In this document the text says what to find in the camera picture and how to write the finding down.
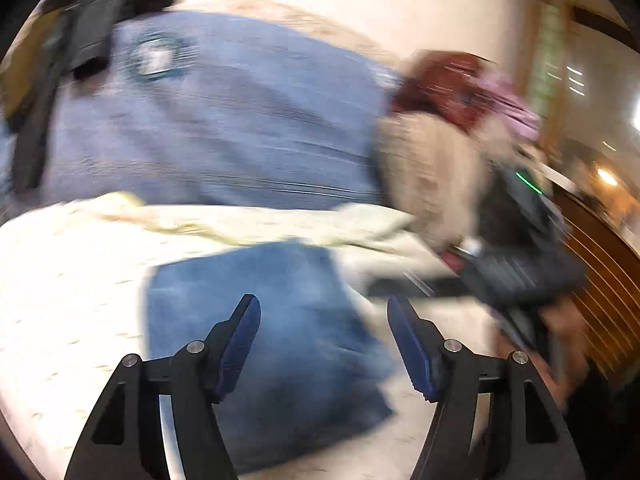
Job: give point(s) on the pink cloth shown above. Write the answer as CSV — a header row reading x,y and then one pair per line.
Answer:
x,y
510,110

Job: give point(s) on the large blue denim garment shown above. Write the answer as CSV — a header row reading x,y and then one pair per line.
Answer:
x,y
225,120

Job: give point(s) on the cream leaf-print blanket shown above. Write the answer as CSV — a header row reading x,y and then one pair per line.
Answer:
x,y
75,300

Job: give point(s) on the wooden slatted cabinet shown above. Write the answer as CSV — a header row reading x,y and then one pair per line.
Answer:
x,y
605,290

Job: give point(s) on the blue denim pants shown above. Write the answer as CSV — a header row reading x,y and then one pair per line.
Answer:
x,y
300,350

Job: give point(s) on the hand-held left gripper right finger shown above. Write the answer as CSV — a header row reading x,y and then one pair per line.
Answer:
x,y
410,350

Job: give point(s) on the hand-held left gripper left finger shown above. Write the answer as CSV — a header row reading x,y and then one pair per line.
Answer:
x,y
240,350

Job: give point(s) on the red cloth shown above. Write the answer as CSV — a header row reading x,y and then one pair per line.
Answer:
x,y
440,90

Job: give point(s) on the person's right forearm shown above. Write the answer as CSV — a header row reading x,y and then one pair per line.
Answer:
x,y
570,345

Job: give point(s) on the beige garment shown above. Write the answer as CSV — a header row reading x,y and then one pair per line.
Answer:
x,y
430,175

